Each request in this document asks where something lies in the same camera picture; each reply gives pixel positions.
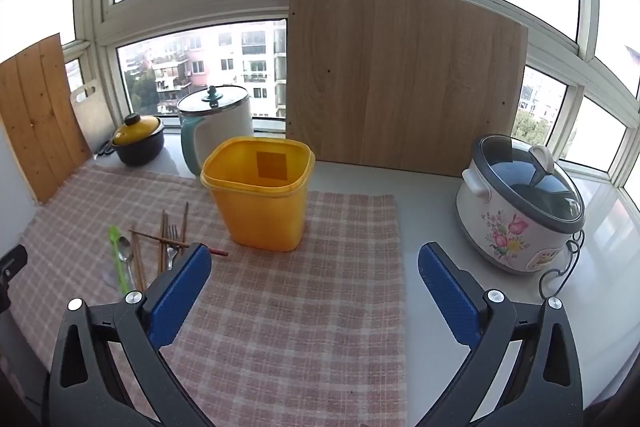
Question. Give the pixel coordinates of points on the white teal cooking pot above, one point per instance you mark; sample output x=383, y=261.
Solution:
x=225, y=127

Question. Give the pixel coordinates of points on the metal spoon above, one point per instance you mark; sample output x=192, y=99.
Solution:
x=124, y=249

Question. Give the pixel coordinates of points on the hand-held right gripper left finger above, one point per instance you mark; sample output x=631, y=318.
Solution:
x=180, y=292

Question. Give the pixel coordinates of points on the yellow plastic container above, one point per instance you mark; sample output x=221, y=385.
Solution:
x=260, y=217

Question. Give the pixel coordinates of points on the green plastic spoon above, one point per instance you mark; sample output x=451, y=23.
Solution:
x=120, y=262

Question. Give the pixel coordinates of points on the metal fork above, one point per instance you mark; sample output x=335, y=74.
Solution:
x=172, y=252

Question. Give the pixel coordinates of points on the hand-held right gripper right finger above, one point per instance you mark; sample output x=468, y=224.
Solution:
x=447, y=287

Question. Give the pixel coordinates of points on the pink plaid cloth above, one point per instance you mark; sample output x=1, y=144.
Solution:
x=300, y=307

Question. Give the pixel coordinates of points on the floral white rice cooker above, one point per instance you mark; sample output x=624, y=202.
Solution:
x=500, y=227

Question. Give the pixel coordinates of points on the black scissors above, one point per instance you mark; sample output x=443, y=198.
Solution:
x=105, y=150

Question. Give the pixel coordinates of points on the pine plank board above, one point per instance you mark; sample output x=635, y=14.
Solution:
x=40, y=117

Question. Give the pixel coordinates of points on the large light wood board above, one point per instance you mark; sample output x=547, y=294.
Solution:
x=400, y=82

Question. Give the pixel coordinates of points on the black clay pot yellow lid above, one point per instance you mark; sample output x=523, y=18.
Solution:
x=140, y=149

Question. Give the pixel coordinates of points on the white cutting board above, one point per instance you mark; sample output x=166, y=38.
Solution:
x=92, y=122

